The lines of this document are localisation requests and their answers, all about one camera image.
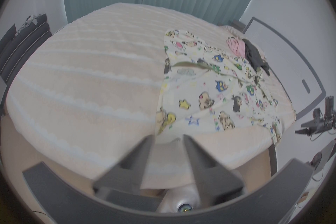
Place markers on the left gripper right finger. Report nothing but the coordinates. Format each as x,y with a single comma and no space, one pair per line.
210,181

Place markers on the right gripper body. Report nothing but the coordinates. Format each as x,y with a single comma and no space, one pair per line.
317,127

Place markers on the white printed pyjama top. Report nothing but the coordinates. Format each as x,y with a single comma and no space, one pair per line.
210,91

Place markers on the black slatted furniture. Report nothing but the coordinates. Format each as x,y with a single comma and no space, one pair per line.
23,44

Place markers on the bed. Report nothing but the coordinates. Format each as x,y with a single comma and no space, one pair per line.
91,73

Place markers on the black garment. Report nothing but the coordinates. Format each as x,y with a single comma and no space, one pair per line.
253,55

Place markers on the pink garment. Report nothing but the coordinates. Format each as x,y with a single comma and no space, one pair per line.
235,45

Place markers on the grey bedside table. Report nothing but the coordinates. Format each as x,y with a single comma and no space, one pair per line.
237,24

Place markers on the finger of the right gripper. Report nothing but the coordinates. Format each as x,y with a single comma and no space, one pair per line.
301,131

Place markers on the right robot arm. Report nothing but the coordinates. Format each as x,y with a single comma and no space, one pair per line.
329,106

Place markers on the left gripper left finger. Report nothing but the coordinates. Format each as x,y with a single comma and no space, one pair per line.
128,175

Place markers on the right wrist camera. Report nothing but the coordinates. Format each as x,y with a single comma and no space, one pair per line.
316,113

